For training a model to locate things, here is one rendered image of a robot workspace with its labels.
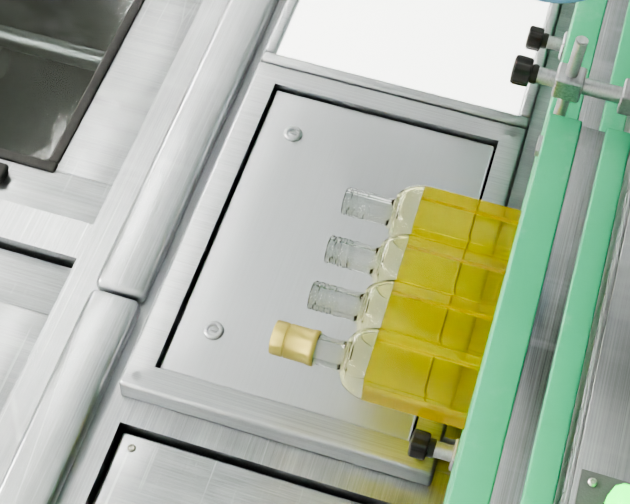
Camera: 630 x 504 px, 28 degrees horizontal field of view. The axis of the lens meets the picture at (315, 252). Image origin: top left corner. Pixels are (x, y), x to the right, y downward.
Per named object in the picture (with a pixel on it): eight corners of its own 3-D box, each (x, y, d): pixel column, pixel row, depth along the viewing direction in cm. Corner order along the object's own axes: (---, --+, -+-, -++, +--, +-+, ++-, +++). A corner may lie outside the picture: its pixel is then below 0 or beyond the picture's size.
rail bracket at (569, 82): (618, 157, 128) (498, 127, 130) (660, 46, 114) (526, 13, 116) (613, 180, 127) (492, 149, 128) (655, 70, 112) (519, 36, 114)
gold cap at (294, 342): (323, 332, 122) (280, 320, 122) (320, 329, 118) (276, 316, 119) (313, 368, 121) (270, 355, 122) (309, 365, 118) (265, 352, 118)
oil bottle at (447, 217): (593, 260, 129) (394, 206, 132) (606, 229, 125) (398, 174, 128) (584, 304, 126) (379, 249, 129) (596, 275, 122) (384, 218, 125)
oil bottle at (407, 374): (561, 405, 120) (348, 344, 123) (573, 379, 116) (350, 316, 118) (550, 457, 117) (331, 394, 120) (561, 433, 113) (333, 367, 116)
